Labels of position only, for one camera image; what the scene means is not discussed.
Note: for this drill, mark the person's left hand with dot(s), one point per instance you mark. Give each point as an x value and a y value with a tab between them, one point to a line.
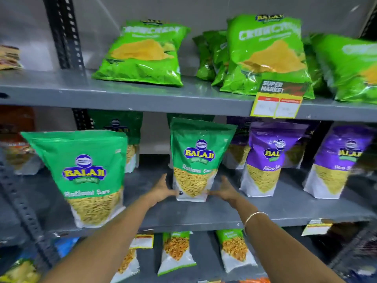
160	193

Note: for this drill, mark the person's right hand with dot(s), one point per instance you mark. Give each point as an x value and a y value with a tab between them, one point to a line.
228	193

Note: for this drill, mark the person's right thumb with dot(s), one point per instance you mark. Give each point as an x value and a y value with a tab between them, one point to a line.
215	193

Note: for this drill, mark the person's left thumb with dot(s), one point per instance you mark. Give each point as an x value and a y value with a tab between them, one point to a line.
176	193

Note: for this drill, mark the green snack pouch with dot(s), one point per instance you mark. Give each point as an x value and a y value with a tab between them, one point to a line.
82	173
191	116
200	150
123	122

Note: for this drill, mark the person's right forearm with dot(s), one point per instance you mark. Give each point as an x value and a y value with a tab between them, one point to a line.
282	250

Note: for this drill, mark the person's left forearm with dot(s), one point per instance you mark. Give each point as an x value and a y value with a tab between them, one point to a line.
106	244

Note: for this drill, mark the silver bangle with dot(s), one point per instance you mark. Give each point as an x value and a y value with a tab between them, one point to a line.
254	215

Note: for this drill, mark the purple snack pouch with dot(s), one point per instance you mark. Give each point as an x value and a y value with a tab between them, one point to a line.
238	147
297	153
269	156
335	162

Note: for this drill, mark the small yellow price tag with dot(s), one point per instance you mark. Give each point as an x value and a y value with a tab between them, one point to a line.
142	241
316	227

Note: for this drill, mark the small green white snack packet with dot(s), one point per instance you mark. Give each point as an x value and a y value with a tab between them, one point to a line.
128	266
176	253
235	250

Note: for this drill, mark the yellow red shelf price tag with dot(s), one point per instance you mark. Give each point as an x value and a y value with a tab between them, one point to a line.
276	100

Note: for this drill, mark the blue snack packet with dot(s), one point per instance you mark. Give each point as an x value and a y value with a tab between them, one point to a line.
65	246

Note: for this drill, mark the light green chips bag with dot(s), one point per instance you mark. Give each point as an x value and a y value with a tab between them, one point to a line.
219	53
350	70
315	70
265	53
203	60
144	53

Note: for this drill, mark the orange snack pouch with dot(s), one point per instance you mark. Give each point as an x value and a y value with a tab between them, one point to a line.
16	144

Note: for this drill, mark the yellow green snack packet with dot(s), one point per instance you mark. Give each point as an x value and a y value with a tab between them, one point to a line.
19	272

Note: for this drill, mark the stack of brown packets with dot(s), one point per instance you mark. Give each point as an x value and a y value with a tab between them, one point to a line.
9	57

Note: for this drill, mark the black slotted shelf post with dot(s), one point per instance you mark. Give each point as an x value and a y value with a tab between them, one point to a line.
369	25
23	209
66	35
356	247

